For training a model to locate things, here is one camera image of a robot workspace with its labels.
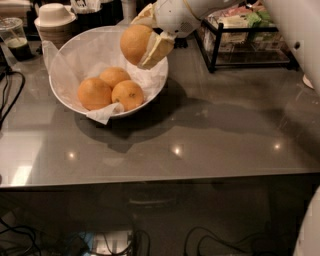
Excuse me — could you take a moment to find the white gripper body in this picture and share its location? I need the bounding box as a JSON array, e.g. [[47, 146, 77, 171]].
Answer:
[[155, 0, 204, 38]]

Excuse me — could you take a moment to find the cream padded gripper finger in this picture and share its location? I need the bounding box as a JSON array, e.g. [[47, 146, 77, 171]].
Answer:
[[137, 32, 176, 70], [131, 4, 157, 28]]

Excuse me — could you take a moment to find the orange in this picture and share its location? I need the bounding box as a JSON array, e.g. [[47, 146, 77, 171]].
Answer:
[[99, 67, 131, 88], [77, 77, 112, 110], [112, 80, 144, 111], [120, 24, 153, 65]]

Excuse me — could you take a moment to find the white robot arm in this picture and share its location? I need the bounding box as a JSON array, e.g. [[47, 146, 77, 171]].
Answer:
[[132, 0, 320, 93]]

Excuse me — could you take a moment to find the white bowl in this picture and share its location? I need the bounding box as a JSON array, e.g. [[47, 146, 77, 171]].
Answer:
[[48, 25, 170, 120]]

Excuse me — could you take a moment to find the white cylinder cup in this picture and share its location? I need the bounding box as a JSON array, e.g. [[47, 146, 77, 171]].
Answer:
[[121, 0, 136, 22]]

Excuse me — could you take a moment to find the black container with packets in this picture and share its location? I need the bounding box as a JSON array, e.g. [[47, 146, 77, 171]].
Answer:
[[70, 0, 102, 32]]

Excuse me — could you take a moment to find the white paper liner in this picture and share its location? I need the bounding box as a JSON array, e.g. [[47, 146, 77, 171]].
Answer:
[[41, 23, 169, 126]]

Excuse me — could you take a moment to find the green snack packet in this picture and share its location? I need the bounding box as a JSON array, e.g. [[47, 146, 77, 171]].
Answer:
[[246, 11, 271, 28]]

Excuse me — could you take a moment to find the stack of paper bowls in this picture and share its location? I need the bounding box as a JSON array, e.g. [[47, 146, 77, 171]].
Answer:
[[34, 3, 76, 48]]

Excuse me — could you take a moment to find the plastic cup with green drink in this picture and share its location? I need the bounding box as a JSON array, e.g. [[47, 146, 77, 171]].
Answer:
[[0, 17, 33, 61]]

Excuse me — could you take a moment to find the white plate at edge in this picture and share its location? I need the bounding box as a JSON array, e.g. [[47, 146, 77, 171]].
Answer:
[[302, 74, 314, 89]]

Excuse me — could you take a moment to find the white power strip below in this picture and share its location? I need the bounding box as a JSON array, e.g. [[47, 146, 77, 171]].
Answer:
[[90, 230, 133, 256]]

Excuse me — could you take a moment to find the black wire snack rack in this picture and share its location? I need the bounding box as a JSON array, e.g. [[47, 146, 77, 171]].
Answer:
[[194, 15, 299, 73]]

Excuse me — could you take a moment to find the black cable on table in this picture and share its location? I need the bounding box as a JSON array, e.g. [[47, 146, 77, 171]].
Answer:
[[0, 68, 27, 132]]

